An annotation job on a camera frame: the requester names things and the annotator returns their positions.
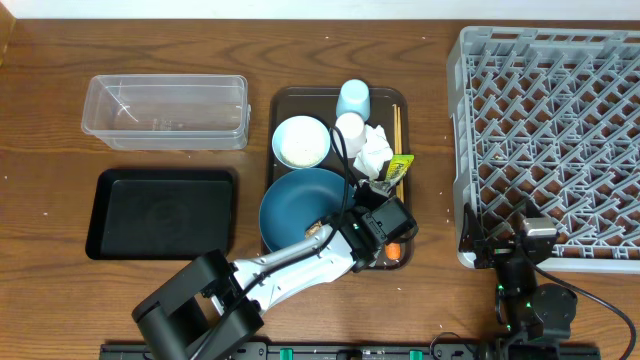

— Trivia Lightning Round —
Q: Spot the light blue cup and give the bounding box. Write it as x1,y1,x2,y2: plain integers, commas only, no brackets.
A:
336,79,371,122

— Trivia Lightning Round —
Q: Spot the pink cup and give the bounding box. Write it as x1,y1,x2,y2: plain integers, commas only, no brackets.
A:
335,112,366,159

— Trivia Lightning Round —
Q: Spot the grey dishwasher rack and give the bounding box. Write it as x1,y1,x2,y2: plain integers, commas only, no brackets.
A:
446,26,639,274

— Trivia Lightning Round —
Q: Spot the crumpled white tissue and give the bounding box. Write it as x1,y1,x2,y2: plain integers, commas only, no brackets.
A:
353,125,394,180

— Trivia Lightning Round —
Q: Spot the pile of white rice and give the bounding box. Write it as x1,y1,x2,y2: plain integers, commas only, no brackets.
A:
281,123,326,168

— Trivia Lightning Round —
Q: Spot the black plastic tray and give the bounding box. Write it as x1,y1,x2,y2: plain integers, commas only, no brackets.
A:
85,168,235,260

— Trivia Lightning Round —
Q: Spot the crumpled aluminium foil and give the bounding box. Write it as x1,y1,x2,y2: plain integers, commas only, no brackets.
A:
358,179,395,197

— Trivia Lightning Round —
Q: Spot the orange carrot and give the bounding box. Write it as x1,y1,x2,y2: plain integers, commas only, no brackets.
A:
385,243,402,261

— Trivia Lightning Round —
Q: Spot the light blue bowl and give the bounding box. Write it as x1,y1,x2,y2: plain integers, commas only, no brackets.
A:
272,115,330,169

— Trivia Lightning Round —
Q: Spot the green pandan cake wrapper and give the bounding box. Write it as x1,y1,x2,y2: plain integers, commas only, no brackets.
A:
384,154,414,184

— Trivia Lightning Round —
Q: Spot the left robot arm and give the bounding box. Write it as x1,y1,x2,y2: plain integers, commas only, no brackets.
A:
132,196,418,359

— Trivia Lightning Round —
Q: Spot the dark blue plate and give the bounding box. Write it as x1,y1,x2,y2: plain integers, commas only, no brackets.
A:
259,168,344,252

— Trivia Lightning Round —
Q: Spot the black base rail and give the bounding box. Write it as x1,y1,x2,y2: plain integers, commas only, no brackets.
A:
98,342,601,360

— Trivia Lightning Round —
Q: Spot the clear plastic container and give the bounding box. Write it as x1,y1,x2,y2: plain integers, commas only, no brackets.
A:
81,74,251,150

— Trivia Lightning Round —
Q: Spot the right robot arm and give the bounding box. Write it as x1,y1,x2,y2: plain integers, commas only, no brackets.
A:
458,201,577,359

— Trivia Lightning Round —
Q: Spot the brown serving tray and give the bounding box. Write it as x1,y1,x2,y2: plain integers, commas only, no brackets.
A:
262,87,411,252

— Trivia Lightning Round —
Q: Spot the brown mushroom food scrap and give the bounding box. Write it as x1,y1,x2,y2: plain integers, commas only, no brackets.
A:
305,221,323,237

